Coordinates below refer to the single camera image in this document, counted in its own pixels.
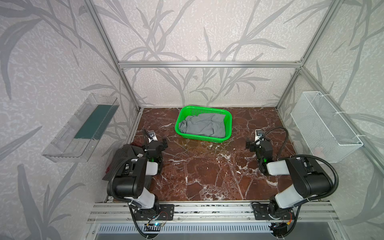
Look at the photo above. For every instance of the dark striped folded shirt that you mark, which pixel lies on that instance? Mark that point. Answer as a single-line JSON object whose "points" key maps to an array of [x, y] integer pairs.
{"points": [[127, 151]]}

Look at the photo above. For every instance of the white wire mesh basket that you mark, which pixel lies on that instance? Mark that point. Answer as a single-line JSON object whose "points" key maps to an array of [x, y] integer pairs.
{"points": [[323, 128]]}

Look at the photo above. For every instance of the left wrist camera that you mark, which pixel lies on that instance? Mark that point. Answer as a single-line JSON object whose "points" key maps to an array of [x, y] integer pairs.
{"points": [[151, 136]]}

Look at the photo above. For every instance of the green plastic basket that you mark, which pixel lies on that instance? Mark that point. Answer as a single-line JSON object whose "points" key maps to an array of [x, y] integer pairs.
{"points": [[194, 111]]}

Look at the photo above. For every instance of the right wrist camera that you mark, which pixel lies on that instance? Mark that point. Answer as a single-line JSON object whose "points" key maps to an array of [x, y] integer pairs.
{"points": [[258, 134]]}

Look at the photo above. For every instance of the clear plastic wall tray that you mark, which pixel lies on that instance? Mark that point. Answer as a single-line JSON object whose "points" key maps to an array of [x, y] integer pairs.
{"points": [[77, 140]]}

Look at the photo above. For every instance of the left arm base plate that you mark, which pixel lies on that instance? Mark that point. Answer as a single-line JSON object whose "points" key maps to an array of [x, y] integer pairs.
{"points": [[163, 212]]}

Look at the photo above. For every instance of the grey long sleeve shirt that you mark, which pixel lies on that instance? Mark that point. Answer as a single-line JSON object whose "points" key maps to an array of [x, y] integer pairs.
{"points": [[207, 124]]}

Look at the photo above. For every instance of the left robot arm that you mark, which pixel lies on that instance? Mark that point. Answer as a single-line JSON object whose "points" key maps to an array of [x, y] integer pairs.
{"points": [[135, 167]]}

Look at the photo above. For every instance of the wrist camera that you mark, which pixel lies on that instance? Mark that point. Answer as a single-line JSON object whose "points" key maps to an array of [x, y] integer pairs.
{"points": [[258, 134], [151, 136]]}

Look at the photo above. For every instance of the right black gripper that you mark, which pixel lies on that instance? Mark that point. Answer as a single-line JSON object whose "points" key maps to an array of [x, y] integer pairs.
{"points": [[258, 146]]}

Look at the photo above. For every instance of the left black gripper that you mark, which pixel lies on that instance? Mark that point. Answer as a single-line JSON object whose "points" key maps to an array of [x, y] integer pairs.
{"points": [[157, 143]]}

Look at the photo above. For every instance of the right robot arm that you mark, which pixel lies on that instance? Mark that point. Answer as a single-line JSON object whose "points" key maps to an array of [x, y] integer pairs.
{"points": [[312, 179]]}

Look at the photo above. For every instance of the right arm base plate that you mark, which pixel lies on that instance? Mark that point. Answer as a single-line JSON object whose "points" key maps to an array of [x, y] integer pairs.
{"points": [[271, 211]]}

